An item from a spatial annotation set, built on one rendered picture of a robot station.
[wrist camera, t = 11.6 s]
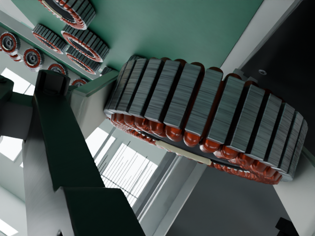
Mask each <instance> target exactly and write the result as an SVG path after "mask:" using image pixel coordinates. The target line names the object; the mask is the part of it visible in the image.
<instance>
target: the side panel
mask: <svg viewBox="0 0 315 236"><path fill-rule="evenodd" d="M172 154H173V153H171V152H168V151H167V152H166V154H165V155H164V157H163V159H162V160H161V162H160V163H159V165H158V166H157V168H156V170H155V171H154V173H153V174H152V176H151V177H150V179H149V181H148V182H147V184H146V185H145V187H144V189H143V190H142V192H141V193H140V195H139V197H138V198H137V200H136V201H135V203H134V204H133V206H132V209H133V211H134V213H136V212H137V210H138V208H139V207H140V205H141V204H142V202H143V201H144V199H145V197H146V196H147V194H148V193H149V191H150V189H151V188H152V186H153V185H154V183H155V181H156V180H157V178H158V176H159V175H160V173H161V172H162V170H163V169H164V167H165V165H166V164H167V162H168V161H169V159H170V158H171V156H172Z"/></svg>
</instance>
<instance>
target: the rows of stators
mask: <svg viewBox="0 0 315 236"><path fill-rule="evenodd" d="M32 33H33V35H34V36H35V37H36V38H37V39H38V40H39V41H40V42H42V43H44V45H46V46H48V47H49V48H50V49H52V50H53V51H55V52H57V53H59V54H63V53H64V52H65V50H66V49H67V48H68V46H67V43H66V42H65V41H64V40H63V39H62V38H61V37H59V36H58V35H57V34H55V33H54V32H53V31H52V30H50V29H48V28H47V27H46V26H44V25H42V24H37V25H36V26H35V27H34V29H33V30H32ZM65 53H66V56H67V57H68V58H69V59H70V60H71V61H73V62H74V63H76V65H78V66H80V68H82V69H84V70H85V71H87V72H88V73H90V74H97V72H98V71H99V69H100V68H101V66H100V64H99V62H96V61H94V60H92V59H90V58H88V57H87V56H85V55H84V54H82V52H79V50H77V49H76V48H74V47H73V46H70V47H69V48H68V50H67V51H66V52H65ZM112 70H114V69H113V68H110V67H105V68H104V69H103V71H102V72H101V74H100V76H102V75H104V74H106V73H108V72H110V71H112Z"/></svg>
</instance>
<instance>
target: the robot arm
mask: <svg viewBox="0 0 315 236"><path fill-rule="evenodd" d="M119 73H120V72H118V71H116V70H112V71H110V72H108V73H106V74H104V75H102V76H100V77H98V78H96V79H94V80H92V81H90V82H88V83H86V84H84V85H82V86H80V87H77V86H75V85H69V83H70V80H71V79H70V78H69V77H68V76H66V75H65V74H62V73H59V72H56V71H52V70H44V69H42V70H39V72H38V75H37V80H36V85H35V89H34V93H33V95H27V94H22V93H18V92H14V91H13V88H14V82H13V81H12V80H11V79H9V78H7V77H5V76H3V75H0V143H1V142H2V141H3V136H6V137H11V138H16V139H21V140H22V162H23V177H24V191H25V206H26V221H27V235H28V236H146V235H145V233H144V231H143V229H142V227H141V225H140V223H139V221H138V219H137V217H136V215H135V213H134V211H133V209H132V207H131V205H130V203H129V201H128V199H127V198H126V195H125V193H124V192H123V191H122V189H120V188H108V187H106V186H105V184H104V182H103V180H102V177H101V175H100V173H99V171H98V168H97V166H96V164H95V161H94V159H93V157H92V154H91V152H90V150H89V147H88V145H87V143H86V141H85V140H86V139H87V138H88V137H89V136H90V135H91V134H92V133H93V132H94V131H95V130H96V129H97V128H98V127H99V125H100V124H101V123H102V122H103V121H104V120H105V119H106V118H107V115H105V113H104V108H105V106H106V103H107V101H108V99H109V96H110V94H111V91H112V89H113V87H114V85H115V82H116V80H117V77H118V75H119ZM273 186H274V188H275V190H276V192H277V194H278V196H279V198H280V200H281V202H282V204H283V206H284V207H285V209H286V211H287V213H288V215H289V217H290V219H291V221H292V223H293V225H294V226H295V228H296V230H297V232H298V234H299V236H315V157H314V156H313V155H312V154H311V153H310V152H309V151H308V150H307V149H306V148H305V147H304V146H303V147H302V151H301V154H300V158H299V161H298V164H297V168H296V171H295V174H294V177H293V181H291V182H284V181H280V182H279V183H278V184H275V185H273Z"/></svg>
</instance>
